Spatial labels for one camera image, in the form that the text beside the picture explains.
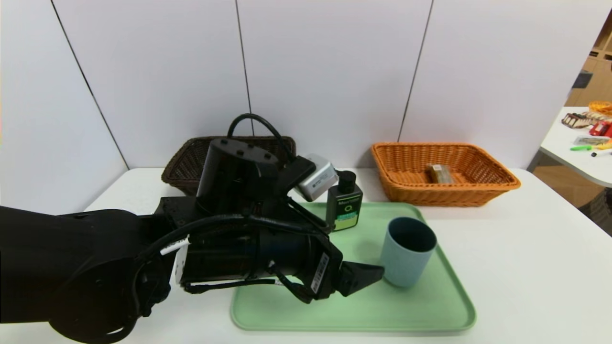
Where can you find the clear flat packet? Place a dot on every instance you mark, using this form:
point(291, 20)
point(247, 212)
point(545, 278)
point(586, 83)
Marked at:
point(590, 140)

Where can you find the light wooden shelf unit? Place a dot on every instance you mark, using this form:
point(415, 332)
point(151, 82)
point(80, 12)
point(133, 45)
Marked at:
point(601, 81)

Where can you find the light blue plastic cup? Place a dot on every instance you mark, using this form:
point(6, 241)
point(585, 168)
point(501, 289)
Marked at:
point(406, 263)

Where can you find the green marker pen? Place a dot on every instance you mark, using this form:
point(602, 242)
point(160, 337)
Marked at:
point(580, 148)

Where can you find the red packet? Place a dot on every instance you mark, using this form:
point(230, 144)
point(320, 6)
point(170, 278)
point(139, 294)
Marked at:
point(600, 129)

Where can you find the orange wicker basket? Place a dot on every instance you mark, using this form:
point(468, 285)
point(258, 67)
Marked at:
point(406, 191)

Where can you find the clear brown snack bar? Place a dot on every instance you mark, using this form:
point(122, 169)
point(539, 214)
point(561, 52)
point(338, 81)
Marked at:
point(440, 174)

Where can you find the blue grey box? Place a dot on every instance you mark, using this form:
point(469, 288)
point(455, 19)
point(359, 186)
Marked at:
point(582, 80)

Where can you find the dark grey woven object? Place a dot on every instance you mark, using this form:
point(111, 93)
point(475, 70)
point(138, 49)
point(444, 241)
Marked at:
point(600, 215)

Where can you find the light green plastic tray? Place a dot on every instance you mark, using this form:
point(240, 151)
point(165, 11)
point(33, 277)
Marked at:
point(406, 310)

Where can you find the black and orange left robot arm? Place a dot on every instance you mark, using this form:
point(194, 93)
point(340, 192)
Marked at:
point(95, 267)

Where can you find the dark brown wicker basket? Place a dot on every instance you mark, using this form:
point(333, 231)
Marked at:
point(186, 165)

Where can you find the brown and white cake pack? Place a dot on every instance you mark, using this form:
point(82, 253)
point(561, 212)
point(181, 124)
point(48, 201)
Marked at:
point(577, 120)

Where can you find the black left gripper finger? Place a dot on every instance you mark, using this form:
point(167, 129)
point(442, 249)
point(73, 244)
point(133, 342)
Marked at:
point(358, 278)

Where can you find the white side table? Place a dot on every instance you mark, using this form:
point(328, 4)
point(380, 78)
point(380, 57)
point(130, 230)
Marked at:
point(569, 153)

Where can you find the dark green black-capped bottle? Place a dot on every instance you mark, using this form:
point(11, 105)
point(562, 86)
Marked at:
point(345, 205)

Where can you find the yellow pen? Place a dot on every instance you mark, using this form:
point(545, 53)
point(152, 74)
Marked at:
point(605, 146)

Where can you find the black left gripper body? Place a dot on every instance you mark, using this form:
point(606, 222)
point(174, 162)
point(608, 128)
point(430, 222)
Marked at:
point(323, 274)

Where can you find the orange round item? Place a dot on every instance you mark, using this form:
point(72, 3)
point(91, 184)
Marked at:
point(601, 107)

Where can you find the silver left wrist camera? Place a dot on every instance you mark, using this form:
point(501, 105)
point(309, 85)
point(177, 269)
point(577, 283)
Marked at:
point(318, 179)

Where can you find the black marker pen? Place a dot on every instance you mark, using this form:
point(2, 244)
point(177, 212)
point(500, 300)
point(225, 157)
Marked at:
point(601, 153)

